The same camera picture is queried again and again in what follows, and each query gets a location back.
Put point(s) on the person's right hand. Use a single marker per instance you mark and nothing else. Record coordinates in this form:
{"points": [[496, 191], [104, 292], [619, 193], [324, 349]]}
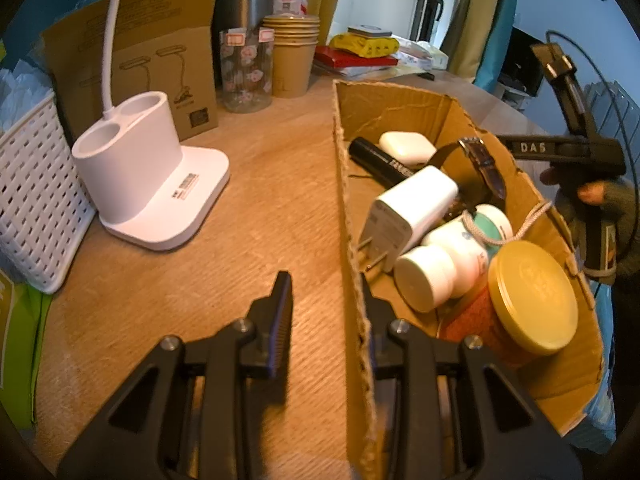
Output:
{"points": [[590, 195]]}

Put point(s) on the blue patterned bedding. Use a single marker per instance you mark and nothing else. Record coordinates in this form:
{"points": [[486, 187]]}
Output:
{"points": [[602, 400]]}

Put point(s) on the white flat device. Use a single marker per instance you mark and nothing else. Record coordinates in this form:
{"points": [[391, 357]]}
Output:
{"points": [[370, 31]]}

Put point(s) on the crumpled white plastic bag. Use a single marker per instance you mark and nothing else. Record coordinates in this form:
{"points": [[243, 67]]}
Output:
{"points": [[20, 95]]}

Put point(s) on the red can with yellow lid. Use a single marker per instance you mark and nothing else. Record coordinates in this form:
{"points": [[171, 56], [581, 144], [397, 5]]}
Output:
{"points": [[530, 295]]}

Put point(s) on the black tube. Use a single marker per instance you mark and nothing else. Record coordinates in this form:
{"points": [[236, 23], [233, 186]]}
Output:
{"points": [[375, 157]]}

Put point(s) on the white earbuds case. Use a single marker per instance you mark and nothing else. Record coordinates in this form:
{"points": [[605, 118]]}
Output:
{"points": [[405, 146]]}

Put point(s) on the yellow packet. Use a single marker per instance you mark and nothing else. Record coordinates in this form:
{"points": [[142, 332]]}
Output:
{"points": [[370, 47]]}

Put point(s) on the green clear plastic bag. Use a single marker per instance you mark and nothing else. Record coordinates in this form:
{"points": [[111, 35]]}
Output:
{"points": [[17, 350]]}

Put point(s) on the stack of brown paper cups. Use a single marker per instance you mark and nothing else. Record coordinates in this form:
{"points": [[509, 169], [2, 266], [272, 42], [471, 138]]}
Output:
{"points": [[290, 70]]}

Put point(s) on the dark sliding door frame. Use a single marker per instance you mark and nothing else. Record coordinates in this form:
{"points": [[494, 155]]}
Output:
{"points": [[430, 0]]}

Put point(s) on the white television stand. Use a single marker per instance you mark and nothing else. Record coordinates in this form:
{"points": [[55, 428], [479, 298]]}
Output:
{"points": [[510, 97]]}

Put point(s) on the white desk lamp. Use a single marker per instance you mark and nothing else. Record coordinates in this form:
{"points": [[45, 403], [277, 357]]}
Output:
{"points": [[135, 160]]}

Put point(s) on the black television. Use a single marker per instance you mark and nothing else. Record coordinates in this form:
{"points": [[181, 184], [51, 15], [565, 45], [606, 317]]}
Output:
{"points": [[522, 60]]}

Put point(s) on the grey bed headboard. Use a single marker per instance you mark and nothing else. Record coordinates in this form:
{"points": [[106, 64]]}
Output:
{"points": [[605, 105]]}

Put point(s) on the white pill bottle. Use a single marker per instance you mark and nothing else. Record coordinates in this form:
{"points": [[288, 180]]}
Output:
{"points": [[435, 270]]}

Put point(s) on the small black object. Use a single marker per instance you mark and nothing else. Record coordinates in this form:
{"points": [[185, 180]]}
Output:
{"points": [[426, 76]]}

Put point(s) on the steel thermos mug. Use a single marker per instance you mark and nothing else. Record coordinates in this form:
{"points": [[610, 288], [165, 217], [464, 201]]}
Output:
{"points": [[240, 10]]}

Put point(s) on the yellow curtain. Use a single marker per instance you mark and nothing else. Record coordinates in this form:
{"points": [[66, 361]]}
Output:
{"points": [[325, 0], [470, 20]]}

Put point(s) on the patterned glass jar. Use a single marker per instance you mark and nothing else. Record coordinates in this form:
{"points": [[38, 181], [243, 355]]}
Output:
{"points": [[245, 80]]}

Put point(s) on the white charger plug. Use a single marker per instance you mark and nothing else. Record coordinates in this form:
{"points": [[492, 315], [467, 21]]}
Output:
{"points": [[410, 205]]}

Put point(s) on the long cardboard box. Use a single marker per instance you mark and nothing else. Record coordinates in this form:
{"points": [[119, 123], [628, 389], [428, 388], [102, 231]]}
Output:
{"points": [[395, 110]]}

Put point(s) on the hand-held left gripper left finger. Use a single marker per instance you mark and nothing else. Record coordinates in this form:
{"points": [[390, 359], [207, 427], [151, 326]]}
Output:
{"points": [[282, 320]]}

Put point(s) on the white woven plastic basket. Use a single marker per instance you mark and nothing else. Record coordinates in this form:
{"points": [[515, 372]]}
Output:
{"points": [[40, 200]]}

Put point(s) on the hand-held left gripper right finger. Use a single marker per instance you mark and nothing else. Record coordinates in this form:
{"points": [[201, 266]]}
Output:
{"points": [[380, 320]]}

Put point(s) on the white flat box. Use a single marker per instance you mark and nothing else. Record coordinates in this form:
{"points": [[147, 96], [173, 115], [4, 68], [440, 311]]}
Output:
{"points": [[410, 55]]}

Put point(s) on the brown lamp carton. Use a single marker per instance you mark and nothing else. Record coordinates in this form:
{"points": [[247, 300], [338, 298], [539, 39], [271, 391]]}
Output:
{"points": [[165, 35]]}

